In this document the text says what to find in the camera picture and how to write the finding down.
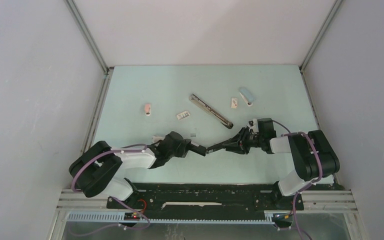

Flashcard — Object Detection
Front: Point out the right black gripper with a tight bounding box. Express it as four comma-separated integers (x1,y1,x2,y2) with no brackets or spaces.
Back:
223,126,264,155

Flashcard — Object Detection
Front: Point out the light blue stapler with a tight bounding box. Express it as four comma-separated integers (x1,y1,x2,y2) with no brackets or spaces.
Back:
239,87,255,107

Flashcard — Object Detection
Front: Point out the beige black long stapler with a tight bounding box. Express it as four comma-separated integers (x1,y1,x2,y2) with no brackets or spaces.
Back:
189,94,234,129

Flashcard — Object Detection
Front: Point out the pink stapler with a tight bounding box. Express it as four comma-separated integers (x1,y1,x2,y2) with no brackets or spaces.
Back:
144,103,152,116

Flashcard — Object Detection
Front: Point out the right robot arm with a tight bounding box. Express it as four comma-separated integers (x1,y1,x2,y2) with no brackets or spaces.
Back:
220,118,340,209

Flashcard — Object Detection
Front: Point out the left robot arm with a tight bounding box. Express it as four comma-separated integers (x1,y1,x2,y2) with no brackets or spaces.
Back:
69,131,207,208

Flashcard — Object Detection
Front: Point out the closed white staple box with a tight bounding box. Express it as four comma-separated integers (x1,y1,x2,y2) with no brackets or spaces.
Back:
230,97,238,109

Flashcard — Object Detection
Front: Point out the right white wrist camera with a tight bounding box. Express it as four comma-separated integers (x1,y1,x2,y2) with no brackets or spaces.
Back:
247,118,259,133

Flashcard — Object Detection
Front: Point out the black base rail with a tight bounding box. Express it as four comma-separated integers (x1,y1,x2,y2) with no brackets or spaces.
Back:
125,183,304,221

